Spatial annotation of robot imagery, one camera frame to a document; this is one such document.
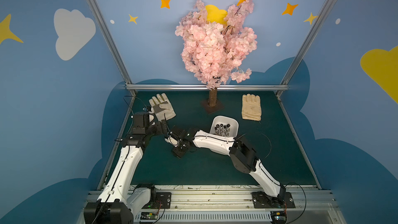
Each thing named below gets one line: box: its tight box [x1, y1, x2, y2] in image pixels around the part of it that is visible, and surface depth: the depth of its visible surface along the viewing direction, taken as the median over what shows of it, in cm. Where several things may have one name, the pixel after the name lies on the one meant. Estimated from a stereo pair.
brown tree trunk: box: [208, 87, 218, 107], surface depth 109 cm
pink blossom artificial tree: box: [175, 0, 258, 91], surface depth 71 cm
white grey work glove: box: [148, 92, 177, 122], surface depth 114 cm
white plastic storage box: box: [209, 115, 239, 138], surface depth 103 cm
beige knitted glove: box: [241, 93, 262, 121], surface depth 114 cm
